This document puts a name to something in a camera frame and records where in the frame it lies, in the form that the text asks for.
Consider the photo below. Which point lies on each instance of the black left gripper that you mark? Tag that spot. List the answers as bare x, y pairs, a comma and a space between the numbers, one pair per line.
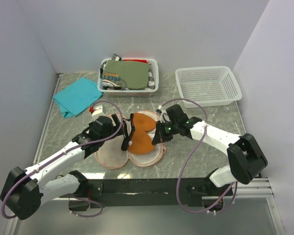
114, 129

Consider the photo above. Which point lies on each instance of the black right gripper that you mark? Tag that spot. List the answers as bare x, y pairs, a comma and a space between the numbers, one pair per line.
160, 136

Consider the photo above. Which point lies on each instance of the orange bra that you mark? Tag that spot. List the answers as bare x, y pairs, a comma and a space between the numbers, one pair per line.
141, 141

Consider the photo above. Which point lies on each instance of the floral pink bra laundry bag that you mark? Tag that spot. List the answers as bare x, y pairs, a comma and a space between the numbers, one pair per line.
127, 151

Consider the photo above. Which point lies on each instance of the white clothes basket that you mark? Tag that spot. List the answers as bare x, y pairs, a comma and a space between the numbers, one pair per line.
134, 93

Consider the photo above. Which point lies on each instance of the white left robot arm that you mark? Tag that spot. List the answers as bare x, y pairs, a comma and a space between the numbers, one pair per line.
25, 190

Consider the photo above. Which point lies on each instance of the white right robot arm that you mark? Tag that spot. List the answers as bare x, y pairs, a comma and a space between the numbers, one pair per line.
245, 157

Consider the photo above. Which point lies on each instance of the black grey striped garment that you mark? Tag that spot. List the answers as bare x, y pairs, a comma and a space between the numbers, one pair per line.
151, 83

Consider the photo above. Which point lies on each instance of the teal folded cloth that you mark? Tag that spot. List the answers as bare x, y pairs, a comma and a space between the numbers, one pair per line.
77, 97

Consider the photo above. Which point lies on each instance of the green printed t-shirt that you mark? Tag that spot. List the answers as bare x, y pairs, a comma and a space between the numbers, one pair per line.
130, 75

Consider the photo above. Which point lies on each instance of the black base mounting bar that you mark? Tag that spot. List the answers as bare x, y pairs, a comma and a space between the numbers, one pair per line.
148, 192

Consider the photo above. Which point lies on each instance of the white empty mesh basket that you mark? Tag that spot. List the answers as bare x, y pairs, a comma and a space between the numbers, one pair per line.
207, 86

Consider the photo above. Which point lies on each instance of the red garment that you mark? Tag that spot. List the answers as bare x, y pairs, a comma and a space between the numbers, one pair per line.
137, 60

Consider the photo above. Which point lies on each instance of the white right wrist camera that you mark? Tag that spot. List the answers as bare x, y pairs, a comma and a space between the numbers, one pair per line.
161, 112

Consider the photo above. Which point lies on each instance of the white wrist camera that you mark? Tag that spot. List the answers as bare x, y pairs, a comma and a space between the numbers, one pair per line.
161, 112
97, 111

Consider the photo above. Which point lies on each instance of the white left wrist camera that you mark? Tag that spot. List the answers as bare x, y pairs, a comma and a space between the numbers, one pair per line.
97, 111

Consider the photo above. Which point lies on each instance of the aluminium rail frame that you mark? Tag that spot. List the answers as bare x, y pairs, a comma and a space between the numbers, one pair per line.
242, 210

